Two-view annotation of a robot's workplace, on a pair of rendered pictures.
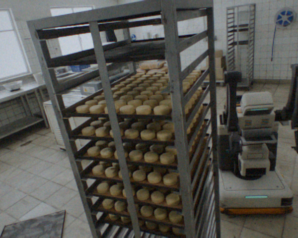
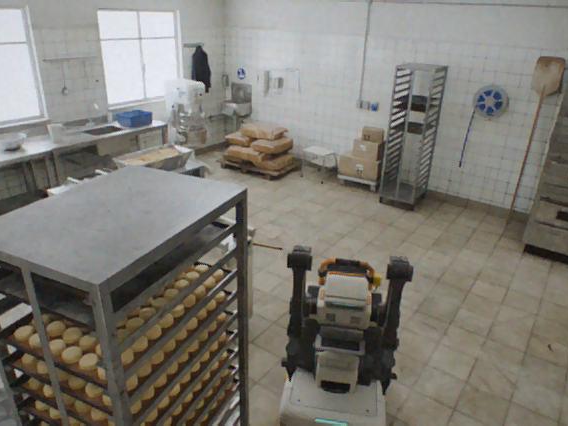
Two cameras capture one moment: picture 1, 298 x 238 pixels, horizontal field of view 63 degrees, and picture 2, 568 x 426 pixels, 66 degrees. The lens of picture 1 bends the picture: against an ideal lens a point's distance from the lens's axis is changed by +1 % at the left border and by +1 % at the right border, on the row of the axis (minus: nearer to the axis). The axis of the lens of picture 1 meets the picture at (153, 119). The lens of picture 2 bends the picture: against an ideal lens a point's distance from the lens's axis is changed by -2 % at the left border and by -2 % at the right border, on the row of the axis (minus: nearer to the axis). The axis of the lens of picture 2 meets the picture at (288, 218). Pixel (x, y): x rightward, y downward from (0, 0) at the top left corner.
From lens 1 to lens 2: 0.73 m
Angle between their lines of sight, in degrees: 3
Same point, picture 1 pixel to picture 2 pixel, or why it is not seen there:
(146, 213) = not seen: outside the picture
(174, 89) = (108, 367)
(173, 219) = not seen: outside the picture
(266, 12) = (463, 85)
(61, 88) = not seen: outside the picture
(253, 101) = (338, 291)
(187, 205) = not seen: outside the picture
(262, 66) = (445, 171)
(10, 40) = (19, 60)
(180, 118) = (116, 396)
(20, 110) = (17, 181)
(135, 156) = (81, 407)
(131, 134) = (75, 384)
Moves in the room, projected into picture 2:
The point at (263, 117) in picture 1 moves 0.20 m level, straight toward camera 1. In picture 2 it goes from (353, 314) to (340, 337)
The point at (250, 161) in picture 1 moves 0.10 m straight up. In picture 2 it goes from (329, 371) to (330, 357)
